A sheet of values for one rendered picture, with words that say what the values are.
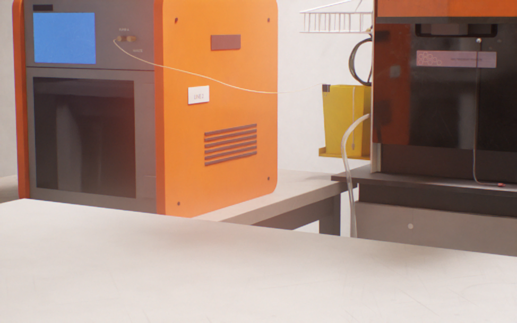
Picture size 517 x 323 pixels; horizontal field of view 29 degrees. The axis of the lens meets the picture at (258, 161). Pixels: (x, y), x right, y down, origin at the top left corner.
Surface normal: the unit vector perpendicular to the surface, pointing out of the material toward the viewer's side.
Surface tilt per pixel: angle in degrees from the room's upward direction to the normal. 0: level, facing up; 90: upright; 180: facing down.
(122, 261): 0
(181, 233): 0
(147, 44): 90
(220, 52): 90
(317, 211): 90
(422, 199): 90
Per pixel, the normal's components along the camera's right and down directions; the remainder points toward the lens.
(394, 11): -0.95, 0.04
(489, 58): -0.50, 0.12
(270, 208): 0.86, 0.07
